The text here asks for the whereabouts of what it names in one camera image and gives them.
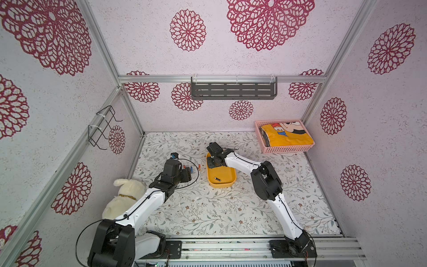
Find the pink plastic basket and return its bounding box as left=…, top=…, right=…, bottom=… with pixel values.
left=255, top=119, right=315, bottom=154

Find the grey wall shelf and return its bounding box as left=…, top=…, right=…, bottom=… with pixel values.
left=190, top=76, right=278, bottom=100

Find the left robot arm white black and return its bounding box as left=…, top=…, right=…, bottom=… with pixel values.
left=87, top=152, right=191, bottom=267

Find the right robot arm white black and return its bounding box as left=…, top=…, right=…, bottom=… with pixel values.
left=207, top=142, right=318, bottom=259

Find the yellow cartoon folded shirt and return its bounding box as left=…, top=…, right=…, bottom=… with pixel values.
left=260, top=121, right=314, bottom=147

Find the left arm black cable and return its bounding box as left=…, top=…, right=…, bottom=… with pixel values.
left=75, top=158, right=200, bottom=267

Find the black wire wall rack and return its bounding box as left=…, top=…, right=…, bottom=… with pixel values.
left=87, top=105, right=122, bottom=150

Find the white plush toy dog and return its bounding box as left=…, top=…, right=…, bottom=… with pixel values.
left=102, top=179, right=146, bottom=220

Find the yellow plastic storage box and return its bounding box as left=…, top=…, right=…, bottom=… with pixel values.
left=207, top=166, right=237, bottom=189

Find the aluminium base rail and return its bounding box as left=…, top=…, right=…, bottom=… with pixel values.
left=141, top=237, right=367, bottom=264

